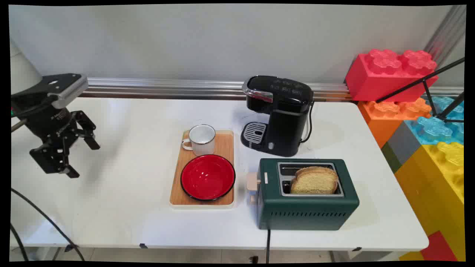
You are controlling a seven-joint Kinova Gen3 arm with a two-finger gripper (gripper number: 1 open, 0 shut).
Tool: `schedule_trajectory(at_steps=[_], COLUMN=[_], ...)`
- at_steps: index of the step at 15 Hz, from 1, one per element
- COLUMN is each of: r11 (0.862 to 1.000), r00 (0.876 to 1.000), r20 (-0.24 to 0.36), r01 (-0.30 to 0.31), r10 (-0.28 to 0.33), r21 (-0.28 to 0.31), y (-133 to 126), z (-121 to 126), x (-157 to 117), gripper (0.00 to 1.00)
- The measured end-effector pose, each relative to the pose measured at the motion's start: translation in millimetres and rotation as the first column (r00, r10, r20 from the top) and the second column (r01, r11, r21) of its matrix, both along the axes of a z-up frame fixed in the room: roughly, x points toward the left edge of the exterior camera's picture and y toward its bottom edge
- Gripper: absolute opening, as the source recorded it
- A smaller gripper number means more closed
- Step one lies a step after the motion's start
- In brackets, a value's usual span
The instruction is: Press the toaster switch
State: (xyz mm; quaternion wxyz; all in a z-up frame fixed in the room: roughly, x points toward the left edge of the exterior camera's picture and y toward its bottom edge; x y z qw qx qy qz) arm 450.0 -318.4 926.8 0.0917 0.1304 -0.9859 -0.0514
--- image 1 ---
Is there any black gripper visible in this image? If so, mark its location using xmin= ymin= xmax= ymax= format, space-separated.
xmin=17 ymin=107 xmax=101 ymax=179

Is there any white enamel mug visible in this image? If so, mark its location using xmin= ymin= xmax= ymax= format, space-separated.
xmin=181 ymin=124 xmax=216 ymax=156

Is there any red bowl with black rim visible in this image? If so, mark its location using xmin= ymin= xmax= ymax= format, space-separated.
xmin=180 ymin=154 xmax=236 ymax=202

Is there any wooden tray with white rim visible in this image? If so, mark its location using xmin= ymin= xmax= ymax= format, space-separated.
xmin=169 ymin=129 xmax=236 ymax=209

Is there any beige toaster lever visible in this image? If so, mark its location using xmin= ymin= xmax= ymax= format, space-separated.
xmin=246 ymin=171 xmax=262 ymax=205

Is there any black coffee machine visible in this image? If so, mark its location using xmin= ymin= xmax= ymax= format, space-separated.
xmin=240 ymin=75 xmax=314 ymax=157

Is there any green toaster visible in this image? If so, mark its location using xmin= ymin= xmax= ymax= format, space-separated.
xmin=257 ymin=158 xmax=360 ymax=231

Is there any bread slice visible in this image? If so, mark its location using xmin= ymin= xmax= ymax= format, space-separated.
xmin=290 ymin=166 xmax=339 ymax=195

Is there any big orange toy brick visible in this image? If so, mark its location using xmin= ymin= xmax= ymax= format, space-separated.
xmin=357 ymin=98 xmax=433 ymax=149

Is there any dark green toy brick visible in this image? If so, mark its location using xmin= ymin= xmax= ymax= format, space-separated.
xmin=381 ymin=142 xmax=402 ymax=174

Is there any big red toy brick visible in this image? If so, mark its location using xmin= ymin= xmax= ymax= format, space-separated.
xmin=345 ymin=49 xmax=439 ymax=103

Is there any big grey toy brick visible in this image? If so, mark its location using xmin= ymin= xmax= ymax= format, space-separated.
xmin=387 ymin=122 xmax=424 ymax=166

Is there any black tripod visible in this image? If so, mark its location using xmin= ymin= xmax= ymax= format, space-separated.
xmin=375 ymin=57 xmax=465 ymax=123

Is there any big yellow toy brick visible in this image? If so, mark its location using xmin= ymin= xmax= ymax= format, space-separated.
xmin=394 ymin=141 xmax=465 ymax=261

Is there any big blue toy brick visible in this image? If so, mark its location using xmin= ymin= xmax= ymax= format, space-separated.
xmin=404 ymin=96 xmax=465 ymax=145

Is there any small red toy brick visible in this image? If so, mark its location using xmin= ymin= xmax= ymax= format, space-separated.
xmin=420 ymin=230 xmax=459 ymax=261

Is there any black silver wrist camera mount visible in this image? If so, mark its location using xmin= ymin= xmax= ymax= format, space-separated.
xmin=11 ymin=73 xmax=89 ymax=110

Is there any thick black floor cable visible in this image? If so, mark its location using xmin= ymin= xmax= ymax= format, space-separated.
xmin=10 ymin=188 xmax=85 ymax=261

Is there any thin black floor cable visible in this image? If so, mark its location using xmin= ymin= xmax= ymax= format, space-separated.
xmin=10 ymin=224 xmax=29 ymax=261

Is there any aluminium wall rail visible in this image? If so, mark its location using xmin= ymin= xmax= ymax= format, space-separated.
xmin=79 ymin=77 xmax=465 ymax=101

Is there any black coffee machine power cord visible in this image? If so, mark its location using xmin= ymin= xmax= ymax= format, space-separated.
xmin=300 ymin=99 xmax=316 ymax=144

